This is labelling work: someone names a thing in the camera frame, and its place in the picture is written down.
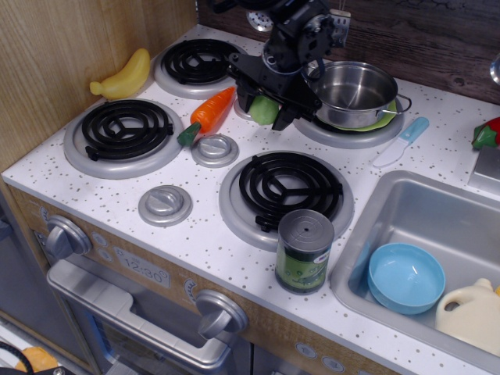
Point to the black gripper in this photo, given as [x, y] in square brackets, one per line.
[254, 78]

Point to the green toy broccoli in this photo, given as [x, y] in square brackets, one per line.
[264, 110]

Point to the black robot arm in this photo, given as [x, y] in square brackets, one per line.
[302, 32]

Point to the silver metal pan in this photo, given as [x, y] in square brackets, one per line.
[355, 95]

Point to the green plate under pan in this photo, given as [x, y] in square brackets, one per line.
[384, 119]

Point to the silver stovetop knob upper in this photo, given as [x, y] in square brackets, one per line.
[240, 112]

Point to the silver stovetop knob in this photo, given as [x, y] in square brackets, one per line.
[215, 151]
[165, 206]
[240, 112]

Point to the back right burner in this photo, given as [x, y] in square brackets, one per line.
[349, 139]

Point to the orange toy carrot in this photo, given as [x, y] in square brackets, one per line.
[207, 116]

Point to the silver stovetop knob middle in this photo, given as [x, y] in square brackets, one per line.
[215, 151]

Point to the back left black burner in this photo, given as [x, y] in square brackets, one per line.
[196, 68]

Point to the black burner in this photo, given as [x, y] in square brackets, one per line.
[196, 68]
[123, 139]
[259, 191]

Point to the hanging silver strainer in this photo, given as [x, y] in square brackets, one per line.
[260, 21]

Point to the front right black burner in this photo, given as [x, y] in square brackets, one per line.
[259, 191]

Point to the hanging silver spatula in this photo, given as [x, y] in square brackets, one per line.
[341, 20]

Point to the blue white toy knife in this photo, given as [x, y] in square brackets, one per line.
[396, 149]

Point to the yellow toy banana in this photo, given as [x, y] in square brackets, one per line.
[127, 81]

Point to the green labelled toy can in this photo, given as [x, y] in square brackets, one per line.
[304, 241]

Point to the silver stovetop knob front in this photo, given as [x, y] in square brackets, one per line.
[165, 206]

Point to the front left black burner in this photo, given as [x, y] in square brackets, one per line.
[123, 139]

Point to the oven clock display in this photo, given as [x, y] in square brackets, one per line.
[142, 267]

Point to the right oven dial knob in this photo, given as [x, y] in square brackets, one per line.
[219, 314]

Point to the oven dial knob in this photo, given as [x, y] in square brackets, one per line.
[65, 238]
[219, 314]

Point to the blue plastic bowl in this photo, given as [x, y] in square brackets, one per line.
[405, 278]

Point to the red toy pepper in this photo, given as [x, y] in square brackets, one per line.
[487, 134]

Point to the silver faucet base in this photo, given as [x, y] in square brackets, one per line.
[485, 174]

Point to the left oven dial knob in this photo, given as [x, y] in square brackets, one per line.
[65, 238]

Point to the cream toy jug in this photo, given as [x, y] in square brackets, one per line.
[471, 314]

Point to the orange toy on floor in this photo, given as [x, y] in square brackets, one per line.
[40, 359]

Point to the silver oven door handle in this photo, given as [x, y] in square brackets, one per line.
[130, 342]

